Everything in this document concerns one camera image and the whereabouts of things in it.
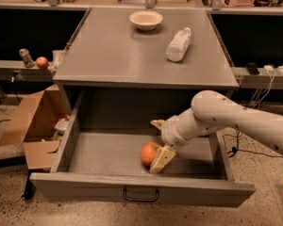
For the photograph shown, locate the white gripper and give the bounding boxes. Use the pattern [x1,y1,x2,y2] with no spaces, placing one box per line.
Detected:
[150,116,190,174]

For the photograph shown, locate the small grey figurine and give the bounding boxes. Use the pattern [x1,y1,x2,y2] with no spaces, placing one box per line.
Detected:
[19,48,35,68]

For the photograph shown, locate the brown cardboard box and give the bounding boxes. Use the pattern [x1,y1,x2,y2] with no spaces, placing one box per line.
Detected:
[0,85,71,170]

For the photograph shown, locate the clear plastic water bottle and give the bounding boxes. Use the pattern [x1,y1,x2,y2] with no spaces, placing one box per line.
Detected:
[166,27,191,62]

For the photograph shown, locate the black cable on floor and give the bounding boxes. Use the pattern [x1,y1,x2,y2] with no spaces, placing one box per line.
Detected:
[222,127,283,160]

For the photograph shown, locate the white ceramic bowl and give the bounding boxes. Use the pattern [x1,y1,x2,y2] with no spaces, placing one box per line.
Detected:
[129,10,163,31]

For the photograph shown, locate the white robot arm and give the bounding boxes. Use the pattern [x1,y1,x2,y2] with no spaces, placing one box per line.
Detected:
[150,90,283,173]

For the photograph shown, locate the grey side shelf right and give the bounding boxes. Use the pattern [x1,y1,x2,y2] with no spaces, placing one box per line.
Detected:
[231,67,283,89]

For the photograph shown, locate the black remote on shelf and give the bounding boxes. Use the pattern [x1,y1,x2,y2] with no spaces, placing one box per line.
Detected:
[245,63,259,75]

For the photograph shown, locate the grey side shelf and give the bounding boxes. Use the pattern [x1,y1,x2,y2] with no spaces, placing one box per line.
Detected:
[0,50,66,82]
[231,67,283,89]

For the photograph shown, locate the orange fruit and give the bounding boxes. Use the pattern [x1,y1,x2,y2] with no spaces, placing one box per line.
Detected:
[141,142,159,167]

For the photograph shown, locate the red apple on shelf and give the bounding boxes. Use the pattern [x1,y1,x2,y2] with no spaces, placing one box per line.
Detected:
[36,56,49,69]

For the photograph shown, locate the grey open top drawer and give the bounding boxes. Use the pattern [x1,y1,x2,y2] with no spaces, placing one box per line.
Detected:
[30,89,255,207]

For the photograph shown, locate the black drawer handle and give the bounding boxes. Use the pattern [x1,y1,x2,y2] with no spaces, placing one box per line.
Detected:
[123,188,159,202]

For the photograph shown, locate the white power strip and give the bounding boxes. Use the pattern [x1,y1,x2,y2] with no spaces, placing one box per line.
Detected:
[263,65,283,75]

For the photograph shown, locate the grey side shelf left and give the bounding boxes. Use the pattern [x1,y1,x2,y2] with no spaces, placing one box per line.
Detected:
[0,50,66,82]

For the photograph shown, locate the grey cabinet counter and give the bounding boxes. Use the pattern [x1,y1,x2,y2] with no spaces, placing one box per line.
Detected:
[54,8,238,121]

